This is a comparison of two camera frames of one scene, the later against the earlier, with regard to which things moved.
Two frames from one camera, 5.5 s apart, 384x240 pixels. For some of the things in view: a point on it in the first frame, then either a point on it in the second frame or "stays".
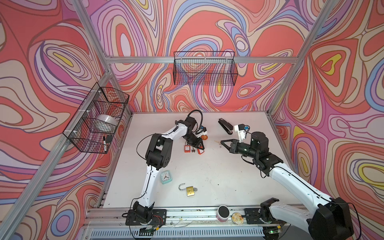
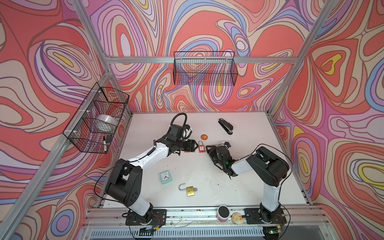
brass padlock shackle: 190,190 stays
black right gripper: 233,144 -> 212,150
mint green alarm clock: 165,177 stays
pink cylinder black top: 222,213 stays
